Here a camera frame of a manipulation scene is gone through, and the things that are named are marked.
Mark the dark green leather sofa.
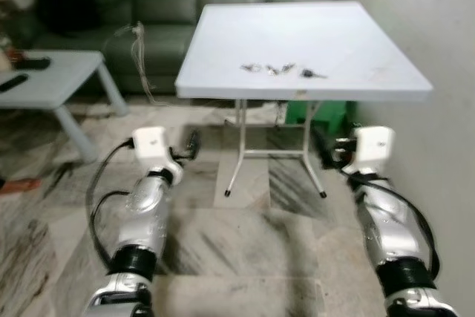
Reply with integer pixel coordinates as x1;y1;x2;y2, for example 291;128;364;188
15;0;294;99

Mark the white folding table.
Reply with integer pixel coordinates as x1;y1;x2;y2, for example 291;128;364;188
174;1;435;199

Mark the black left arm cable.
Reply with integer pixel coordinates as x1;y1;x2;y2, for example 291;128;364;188
84;137;138;266

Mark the black remote control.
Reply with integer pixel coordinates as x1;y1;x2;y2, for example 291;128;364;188
0;74;30;95

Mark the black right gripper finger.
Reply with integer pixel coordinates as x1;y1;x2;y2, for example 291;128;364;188
312;133;335;169

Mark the silver key ring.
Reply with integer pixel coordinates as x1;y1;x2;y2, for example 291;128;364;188
239;62;263;75

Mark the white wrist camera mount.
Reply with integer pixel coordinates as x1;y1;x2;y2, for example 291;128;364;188
353;125;395;178
131;127;176;163

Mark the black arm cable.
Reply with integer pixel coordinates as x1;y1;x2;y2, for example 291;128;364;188
343;170;441;277
84;137;138;266

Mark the green plastic crate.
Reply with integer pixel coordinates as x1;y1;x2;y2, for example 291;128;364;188
284;99;356;131

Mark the black-headed key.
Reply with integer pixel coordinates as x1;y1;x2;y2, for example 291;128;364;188
300;68;327;80

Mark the low white coffee table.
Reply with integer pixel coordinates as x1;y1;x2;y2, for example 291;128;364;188
0;50;128;163

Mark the small red floor item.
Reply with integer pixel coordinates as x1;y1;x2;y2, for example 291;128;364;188
0;177;43;196

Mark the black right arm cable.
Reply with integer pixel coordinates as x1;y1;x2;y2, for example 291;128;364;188
343;170;441;277

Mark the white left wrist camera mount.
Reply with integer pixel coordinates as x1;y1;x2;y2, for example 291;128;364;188
131;127;176;163

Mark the thin tangled wire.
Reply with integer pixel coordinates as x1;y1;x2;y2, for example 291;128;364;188
111;22;168;108

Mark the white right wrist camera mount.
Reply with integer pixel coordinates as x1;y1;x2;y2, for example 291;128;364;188
353;125;395;178

